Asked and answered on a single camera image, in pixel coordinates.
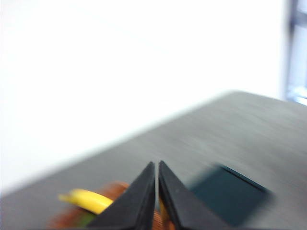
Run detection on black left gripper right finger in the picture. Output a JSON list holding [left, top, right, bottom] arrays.
[[157, 160, 227, 230]]

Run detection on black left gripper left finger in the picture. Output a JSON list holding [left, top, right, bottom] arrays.
[[86, 161, 156, 230]]

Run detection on brown wicker basket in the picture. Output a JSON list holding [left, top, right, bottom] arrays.
[[47, 181, 173, 230]]

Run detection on yellow banana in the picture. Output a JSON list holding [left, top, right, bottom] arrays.
[[57, 188, 115, 215]]

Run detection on black rectangular tray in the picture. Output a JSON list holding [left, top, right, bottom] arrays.
[[187, 163, 274, 227]]

